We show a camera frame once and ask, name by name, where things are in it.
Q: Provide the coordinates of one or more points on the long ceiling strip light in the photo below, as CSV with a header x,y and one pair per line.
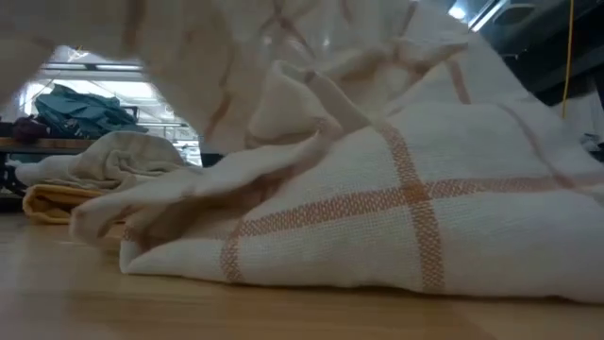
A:
x,y
89,67

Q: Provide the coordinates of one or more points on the white towel with brown checks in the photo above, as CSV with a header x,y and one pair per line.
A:
x,y
377,189

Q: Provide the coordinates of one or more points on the plain white towel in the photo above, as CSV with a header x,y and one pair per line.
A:
x,y
118,160

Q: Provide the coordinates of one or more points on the teal cloth pile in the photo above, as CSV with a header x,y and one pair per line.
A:
x,y
80,113

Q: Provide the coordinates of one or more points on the mustard yellow towel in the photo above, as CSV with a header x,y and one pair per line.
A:
x,y
52,203

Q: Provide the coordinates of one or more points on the dark maroon bag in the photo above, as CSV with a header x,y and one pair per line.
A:
x,y
28,128

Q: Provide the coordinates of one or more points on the ceiling light fixture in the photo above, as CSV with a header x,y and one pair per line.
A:
x,y
472,14

